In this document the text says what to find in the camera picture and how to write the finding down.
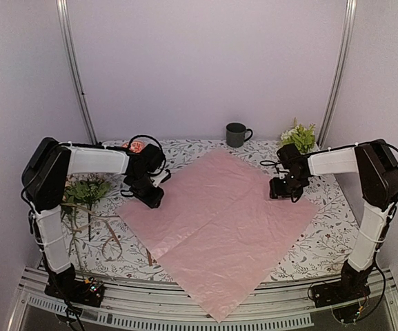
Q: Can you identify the purple pink wrapping paper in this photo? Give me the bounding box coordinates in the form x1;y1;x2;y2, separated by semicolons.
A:
117;148;317;322

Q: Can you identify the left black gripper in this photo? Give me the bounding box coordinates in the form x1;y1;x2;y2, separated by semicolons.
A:
129;173;165;208

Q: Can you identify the aluminium frame post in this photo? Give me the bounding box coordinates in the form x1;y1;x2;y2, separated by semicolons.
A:
317;0;357;147
56;0;98;144

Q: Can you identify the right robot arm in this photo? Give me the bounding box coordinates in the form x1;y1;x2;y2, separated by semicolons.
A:
269;139;398;305

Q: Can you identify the left aluminium frame post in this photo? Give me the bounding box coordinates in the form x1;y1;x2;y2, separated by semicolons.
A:
56;0;98;144

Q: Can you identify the pink rose stem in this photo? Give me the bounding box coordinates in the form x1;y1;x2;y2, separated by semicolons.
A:
61;192;84;275

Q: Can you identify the green white flower sprig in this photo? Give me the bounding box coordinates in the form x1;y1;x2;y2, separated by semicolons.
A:
280;117;316;154

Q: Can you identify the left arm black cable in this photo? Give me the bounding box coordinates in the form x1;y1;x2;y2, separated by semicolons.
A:
119;134;163;197

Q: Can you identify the right aluminium frame post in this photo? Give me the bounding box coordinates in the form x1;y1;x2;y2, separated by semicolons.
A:
317;0;357;147

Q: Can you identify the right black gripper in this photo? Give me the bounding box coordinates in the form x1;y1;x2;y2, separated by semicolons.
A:
270;172;306;199

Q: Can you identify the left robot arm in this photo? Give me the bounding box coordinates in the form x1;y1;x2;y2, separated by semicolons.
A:
21;137;171;306

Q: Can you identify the lilac white flower bouquet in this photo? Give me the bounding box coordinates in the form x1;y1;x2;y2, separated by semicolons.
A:
61;176;112;241

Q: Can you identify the red patterned ceramic bowl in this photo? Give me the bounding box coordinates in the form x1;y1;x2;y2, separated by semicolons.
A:
121;140;146;153

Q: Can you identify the dark grey metal mug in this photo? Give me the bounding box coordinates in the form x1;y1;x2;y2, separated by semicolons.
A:
226;122;253;148

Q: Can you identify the beige raffia ribbon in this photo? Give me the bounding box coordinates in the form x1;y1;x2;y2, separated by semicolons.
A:
60;201;155;267

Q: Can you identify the front aluminium rail base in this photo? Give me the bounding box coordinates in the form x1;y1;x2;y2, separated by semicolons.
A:
7;265;398;331

